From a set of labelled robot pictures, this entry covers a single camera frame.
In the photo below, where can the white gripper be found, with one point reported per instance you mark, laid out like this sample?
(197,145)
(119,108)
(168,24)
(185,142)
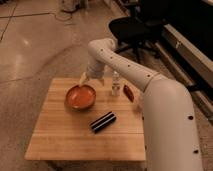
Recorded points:
(95,70)

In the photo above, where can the orange ceramic bowl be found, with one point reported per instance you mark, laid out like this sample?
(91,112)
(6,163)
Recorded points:
(80,97)

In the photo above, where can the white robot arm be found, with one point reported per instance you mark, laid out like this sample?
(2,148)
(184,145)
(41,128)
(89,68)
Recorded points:
(170,129)

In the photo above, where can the clear plastic bottle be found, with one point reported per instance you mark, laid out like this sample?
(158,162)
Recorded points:
(115,83)

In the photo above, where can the dark red chip bag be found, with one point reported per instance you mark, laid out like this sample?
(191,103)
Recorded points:
(127,91)

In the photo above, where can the wooden table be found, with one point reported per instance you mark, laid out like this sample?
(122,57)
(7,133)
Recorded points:
(63,134)

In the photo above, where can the black office chair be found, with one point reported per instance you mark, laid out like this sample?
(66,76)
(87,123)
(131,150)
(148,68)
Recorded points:
(144,24)

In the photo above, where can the long grey bench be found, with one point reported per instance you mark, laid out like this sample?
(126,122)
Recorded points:
(187,63)

